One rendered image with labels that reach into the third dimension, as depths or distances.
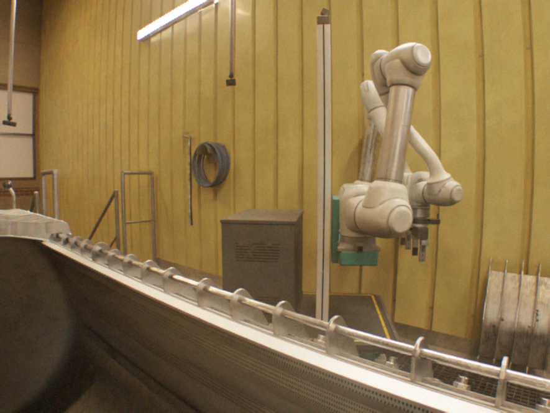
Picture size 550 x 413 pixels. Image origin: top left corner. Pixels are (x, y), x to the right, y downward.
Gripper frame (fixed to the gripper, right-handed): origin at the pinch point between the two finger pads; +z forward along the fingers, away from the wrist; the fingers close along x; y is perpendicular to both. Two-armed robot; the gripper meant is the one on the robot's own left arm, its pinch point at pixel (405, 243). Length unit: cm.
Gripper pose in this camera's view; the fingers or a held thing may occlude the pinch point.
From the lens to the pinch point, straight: 201.1
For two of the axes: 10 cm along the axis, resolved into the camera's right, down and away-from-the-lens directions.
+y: 9.9, 0.1, -1.4
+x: 1.4, -0.8, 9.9
